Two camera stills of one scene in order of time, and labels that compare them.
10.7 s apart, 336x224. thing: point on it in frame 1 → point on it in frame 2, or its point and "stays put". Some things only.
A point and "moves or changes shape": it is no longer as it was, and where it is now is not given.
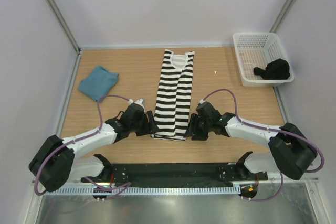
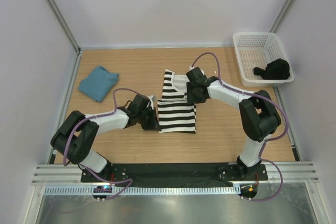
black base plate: x=182 y=174 stays put
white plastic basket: x=256 y=50 stays put
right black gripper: x=192 y=129 → x=190 y=98
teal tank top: x=98 y=83 stays put
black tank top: x=279 y=69 stays put
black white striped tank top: x=172 y=107 moves or changes shape
